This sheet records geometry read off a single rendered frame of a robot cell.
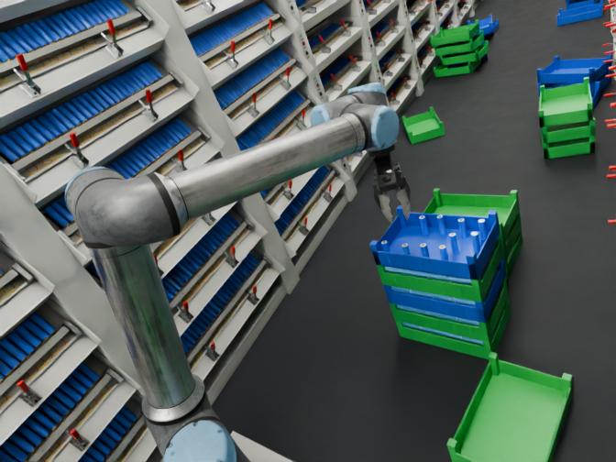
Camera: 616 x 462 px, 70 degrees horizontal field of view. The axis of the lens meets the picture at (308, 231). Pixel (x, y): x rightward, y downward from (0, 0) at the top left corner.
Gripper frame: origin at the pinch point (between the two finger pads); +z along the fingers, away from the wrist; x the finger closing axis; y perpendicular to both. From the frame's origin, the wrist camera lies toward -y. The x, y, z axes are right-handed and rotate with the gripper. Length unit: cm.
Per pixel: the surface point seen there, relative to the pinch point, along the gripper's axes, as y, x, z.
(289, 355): 10, 50, 45
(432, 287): -3.9, -4.4, 21.0
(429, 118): 183, -22, -1
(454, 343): 0.5, -6.6, 43.4
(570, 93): 120, -85, -2
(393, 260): -1.3, 4.3, 11.8
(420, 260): -5.7, -3.1, 11.4
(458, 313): -4.7, -9.9, 30.0
